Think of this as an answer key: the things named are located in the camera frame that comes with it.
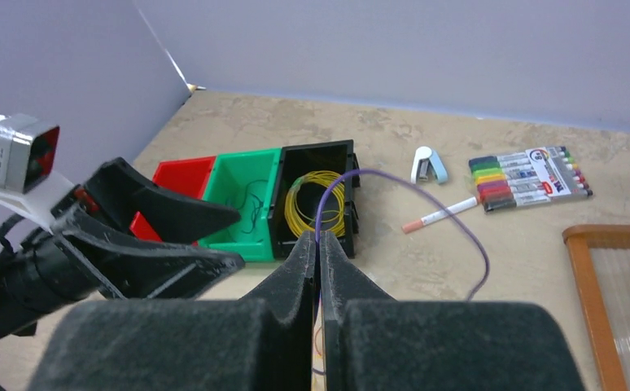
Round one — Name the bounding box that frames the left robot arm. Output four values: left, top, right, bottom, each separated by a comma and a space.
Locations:
0, 158, 244, 340

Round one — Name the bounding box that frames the wooden rack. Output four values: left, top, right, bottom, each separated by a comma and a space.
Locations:
562, 214, 630, 390

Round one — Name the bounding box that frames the red plastic bin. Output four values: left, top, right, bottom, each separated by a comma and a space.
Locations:
129, 156, 218, 244

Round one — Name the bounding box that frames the thin purple cable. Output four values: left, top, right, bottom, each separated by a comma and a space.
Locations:
313, 169, 492, 378

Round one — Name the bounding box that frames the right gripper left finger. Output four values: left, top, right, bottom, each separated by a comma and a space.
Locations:
28, 233, 317, 390

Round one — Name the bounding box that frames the black plastic bin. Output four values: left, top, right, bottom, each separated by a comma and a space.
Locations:
268, 139, 361, 261

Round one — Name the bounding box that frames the green plastic bin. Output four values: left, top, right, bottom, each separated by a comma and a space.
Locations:
199, 148, 282, 262

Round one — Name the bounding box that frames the loose white marker pen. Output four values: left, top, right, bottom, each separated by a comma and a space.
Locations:
401, 197, 479, 234

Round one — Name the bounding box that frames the marker pen pack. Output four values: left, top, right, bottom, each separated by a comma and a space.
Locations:
468, 146, 593, 213

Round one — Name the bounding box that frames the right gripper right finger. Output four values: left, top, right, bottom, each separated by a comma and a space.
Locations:
319, 234, 584, 390

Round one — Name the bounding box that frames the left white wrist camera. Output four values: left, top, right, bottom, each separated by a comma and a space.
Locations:
0, 114, 74, 231

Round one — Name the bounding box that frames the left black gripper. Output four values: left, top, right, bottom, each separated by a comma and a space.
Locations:
2, 157, 245, 324

